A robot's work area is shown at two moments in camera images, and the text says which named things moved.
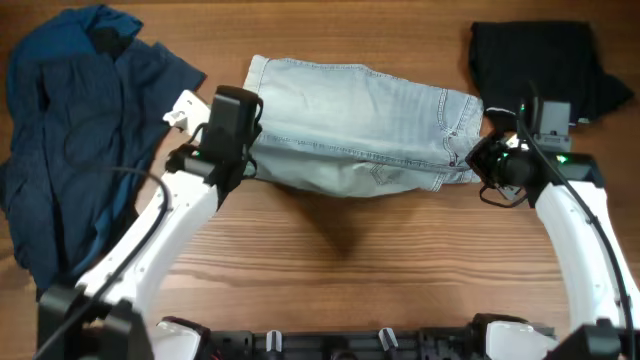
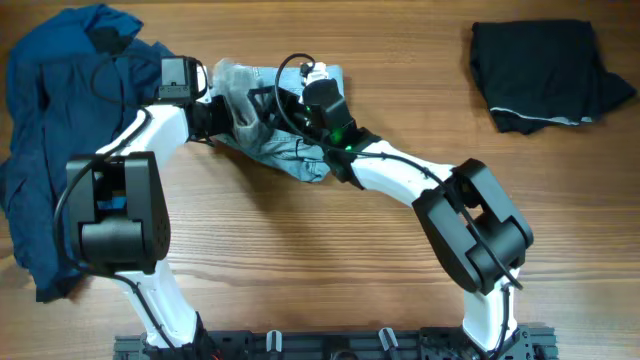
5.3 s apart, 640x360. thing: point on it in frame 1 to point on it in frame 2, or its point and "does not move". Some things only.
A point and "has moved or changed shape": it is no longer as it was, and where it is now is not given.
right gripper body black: (493, 159) to (295, 112)
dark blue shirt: (91, 97) does not move
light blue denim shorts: (352, 130) has moved or changed shape
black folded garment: (555, 57) does not move
